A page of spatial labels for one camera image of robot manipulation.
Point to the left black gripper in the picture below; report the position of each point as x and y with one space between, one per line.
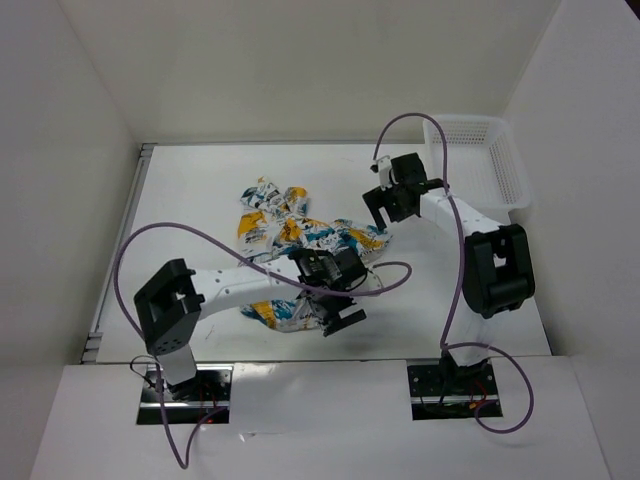
328 313

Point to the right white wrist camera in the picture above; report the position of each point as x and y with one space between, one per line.
384 169

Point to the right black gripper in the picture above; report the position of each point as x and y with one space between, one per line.
377 198

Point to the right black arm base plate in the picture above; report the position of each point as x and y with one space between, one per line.
440 390

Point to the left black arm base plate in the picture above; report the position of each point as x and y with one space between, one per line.
208 396

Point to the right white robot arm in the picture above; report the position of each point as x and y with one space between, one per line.
496 274

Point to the white perforated plastic basket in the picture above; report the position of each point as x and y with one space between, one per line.
478 157

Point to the patterned white teal yellow shorts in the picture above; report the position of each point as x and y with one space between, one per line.
275 223

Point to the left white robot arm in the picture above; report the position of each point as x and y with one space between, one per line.
176 298

